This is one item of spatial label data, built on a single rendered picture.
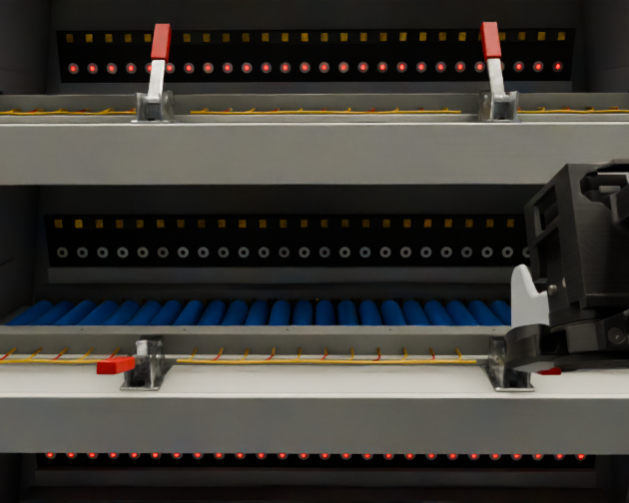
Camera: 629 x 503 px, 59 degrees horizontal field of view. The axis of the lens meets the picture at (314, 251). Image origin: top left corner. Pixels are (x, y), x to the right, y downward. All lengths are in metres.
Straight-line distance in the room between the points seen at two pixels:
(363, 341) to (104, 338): 0.20
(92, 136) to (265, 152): 0.13
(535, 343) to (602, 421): 0.20
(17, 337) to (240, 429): 0.20
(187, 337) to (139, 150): 0.15
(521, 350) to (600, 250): 0.06
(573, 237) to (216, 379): 0.28
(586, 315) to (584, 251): 0.03
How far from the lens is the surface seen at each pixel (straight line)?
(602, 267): 0.25
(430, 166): 0.43
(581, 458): 0.63
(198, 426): 0.42
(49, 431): 0.46
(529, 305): 0.33
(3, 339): 0.51
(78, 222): 0.61
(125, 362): 0.38
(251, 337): 0.45
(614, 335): 0.25
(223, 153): 0.43
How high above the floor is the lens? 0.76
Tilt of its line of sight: 7 degrees up
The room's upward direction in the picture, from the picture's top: straight up
